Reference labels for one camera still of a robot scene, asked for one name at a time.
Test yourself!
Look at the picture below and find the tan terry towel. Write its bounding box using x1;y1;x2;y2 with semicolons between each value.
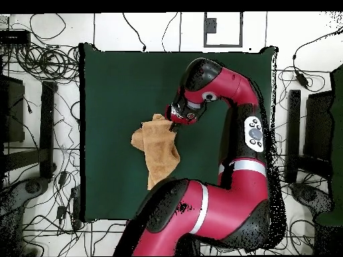
130;113;181;191

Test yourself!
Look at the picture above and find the flat black device box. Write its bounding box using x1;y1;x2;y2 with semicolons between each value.
0;29;31;45

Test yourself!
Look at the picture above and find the dark green table cloth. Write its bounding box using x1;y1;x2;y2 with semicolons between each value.
78;42;278;223

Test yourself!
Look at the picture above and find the dark grey square plate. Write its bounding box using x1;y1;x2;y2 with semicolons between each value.
206;17;217;34

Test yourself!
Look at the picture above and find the long black bar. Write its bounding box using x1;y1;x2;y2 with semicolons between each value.
39;80;58;179
287;89;301;161

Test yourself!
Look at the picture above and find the black power adapter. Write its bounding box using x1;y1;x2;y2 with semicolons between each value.
294;70;310;88

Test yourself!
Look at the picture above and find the large black box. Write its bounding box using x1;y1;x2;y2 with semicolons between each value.
0;76;25;143
305;90;334;161

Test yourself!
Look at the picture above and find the dark stand base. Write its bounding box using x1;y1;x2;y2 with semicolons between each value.
290;183;334;215
0;176;50;215

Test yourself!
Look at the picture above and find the dark green draped cloth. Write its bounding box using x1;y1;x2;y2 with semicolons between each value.
316;64;343;227

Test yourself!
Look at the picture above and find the thin black cable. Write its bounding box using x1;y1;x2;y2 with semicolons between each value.
161;12;178;52

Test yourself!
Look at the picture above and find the thick black cable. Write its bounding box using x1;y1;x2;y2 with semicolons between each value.
122;12;147;52

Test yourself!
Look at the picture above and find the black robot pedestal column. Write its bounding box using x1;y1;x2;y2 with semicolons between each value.
175;235;201;256

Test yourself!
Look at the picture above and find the black cable coil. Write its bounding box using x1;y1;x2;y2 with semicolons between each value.
15;44;81;81

